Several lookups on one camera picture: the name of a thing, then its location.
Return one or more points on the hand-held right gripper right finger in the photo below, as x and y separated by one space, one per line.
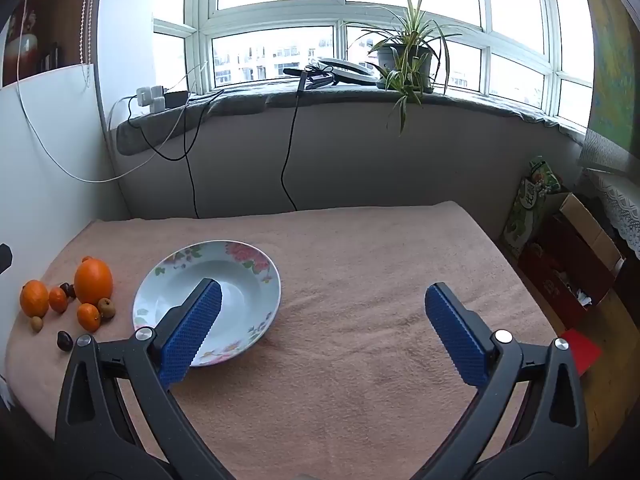
455 335

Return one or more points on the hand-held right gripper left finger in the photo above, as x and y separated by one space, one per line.
192 335

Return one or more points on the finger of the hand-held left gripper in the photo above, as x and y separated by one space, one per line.
4 257

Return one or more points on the smooth large orange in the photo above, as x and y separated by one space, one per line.
34 299

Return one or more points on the floral white plate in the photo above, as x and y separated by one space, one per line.
235 290

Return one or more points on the small mandarin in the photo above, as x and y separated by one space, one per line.
58 300
88 317

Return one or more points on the dark red cherry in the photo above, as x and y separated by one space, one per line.
66 290
65 340

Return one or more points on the brown longan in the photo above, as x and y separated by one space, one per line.
36 324
106 309

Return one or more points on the bumpy large orange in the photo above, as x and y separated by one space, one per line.
93 282

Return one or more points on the white panel board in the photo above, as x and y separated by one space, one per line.
50 220

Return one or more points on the red cardboard box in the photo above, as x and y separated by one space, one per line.
560 270

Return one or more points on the red envelope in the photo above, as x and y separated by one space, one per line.
580 352

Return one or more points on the green snack bag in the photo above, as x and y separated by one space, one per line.
530 205

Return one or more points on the white lace cloth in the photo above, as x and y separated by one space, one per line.
617 205

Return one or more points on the dark flask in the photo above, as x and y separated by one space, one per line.
52 55

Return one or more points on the red vase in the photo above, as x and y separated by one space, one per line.
27 45

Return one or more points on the black power adapter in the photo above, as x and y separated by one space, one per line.
176 98

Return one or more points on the grey windowsill cloth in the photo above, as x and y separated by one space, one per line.
240 100

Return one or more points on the brown wooden cabinet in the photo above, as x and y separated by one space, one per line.
65 10

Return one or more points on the potted spider plant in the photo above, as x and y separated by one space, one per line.
405 57

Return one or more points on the round white device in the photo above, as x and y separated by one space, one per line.
350 70

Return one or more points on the wall map poster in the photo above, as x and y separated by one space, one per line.
615 70

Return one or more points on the white window frame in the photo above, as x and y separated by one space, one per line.
275 17

